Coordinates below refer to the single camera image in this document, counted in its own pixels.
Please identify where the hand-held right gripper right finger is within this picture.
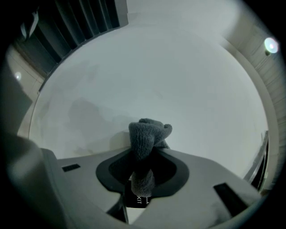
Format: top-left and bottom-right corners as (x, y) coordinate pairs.
(130, 147), (263, 228)

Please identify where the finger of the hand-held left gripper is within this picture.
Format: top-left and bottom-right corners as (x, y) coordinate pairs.
(30, 10), (40, 35)
(20, 21), (28, 38)

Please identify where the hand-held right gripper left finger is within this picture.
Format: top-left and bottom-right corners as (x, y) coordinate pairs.
(56, 147), (135, 225)

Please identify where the black exit button panel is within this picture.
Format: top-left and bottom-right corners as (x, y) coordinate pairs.
(125, 178), (153, 210)

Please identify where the grey fuzzy cloth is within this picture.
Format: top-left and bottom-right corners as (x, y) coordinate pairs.
(128, 118), (173, 197)

